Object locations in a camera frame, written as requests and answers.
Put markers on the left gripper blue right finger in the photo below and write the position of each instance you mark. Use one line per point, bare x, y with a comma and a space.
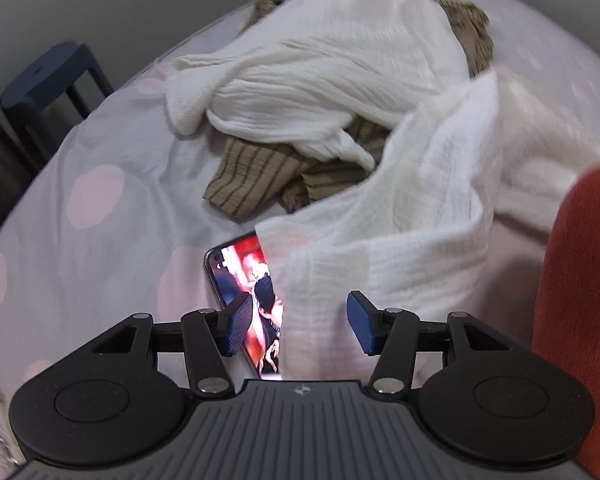
389, 334

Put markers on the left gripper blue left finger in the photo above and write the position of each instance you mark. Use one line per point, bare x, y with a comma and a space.
209, 336

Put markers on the white muslin garment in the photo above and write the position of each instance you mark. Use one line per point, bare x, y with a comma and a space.
380, 150

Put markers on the smartphone with lit screen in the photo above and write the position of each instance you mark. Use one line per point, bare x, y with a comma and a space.
237, 270

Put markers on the pink dotted bed sheet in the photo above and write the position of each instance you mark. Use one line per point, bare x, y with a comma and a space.
117, 223

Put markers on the brown striped garment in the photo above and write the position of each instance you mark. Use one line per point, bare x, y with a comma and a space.
250, 174

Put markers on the orange red sleeve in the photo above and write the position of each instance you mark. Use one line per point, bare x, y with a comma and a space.
566, 327

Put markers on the blue plastic stool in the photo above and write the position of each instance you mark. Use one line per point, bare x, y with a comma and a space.
43, 82

